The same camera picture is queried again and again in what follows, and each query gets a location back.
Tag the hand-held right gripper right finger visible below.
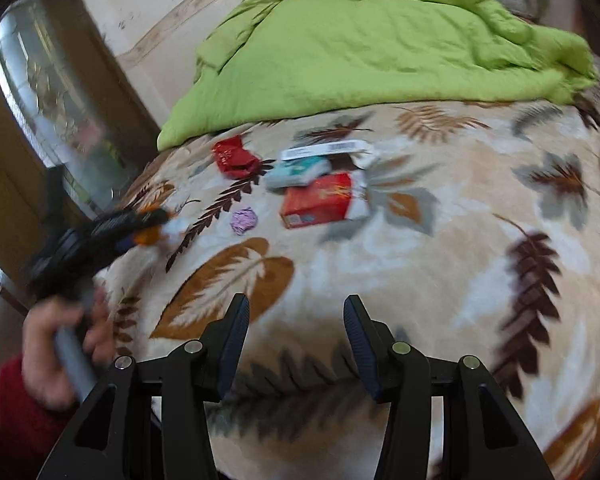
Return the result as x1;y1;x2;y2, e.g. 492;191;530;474
343;294;556;480

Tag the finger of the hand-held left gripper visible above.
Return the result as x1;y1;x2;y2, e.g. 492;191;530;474
111;232;148;256
97;207;172;233

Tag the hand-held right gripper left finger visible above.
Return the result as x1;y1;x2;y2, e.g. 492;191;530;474
36;293;251;480

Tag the white orange wrapper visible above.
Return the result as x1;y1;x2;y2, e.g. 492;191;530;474
134;205;188;248

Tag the person's left forearm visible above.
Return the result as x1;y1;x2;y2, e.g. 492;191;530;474
0;352;86;480

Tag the person's left hand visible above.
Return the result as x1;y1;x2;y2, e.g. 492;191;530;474
21;284;115;409

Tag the purple crumpled wrapper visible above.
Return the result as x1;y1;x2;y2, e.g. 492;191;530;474
231;206;258;235

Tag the red crumpled wrapper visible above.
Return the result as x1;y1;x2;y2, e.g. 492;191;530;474
212;136;261;180

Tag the leaf print blanket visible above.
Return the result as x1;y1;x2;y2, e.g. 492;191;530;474
95;95;600;480

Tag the red yellow box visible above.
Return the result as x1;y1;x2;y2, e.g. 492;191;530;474
280;172;371;230

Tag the wooden glass door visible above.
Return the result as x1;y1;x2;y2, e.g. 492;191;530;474
0;0;163;311

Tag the teal packet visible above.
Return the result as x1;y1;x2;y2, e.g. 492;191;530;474
266;156;331;192

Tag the white barcode box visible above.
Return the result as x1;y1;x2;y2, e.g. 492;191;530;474
280;140;381;172

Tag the green quilt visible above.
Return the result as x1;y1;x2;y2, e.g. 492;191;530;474
157;0;600;152

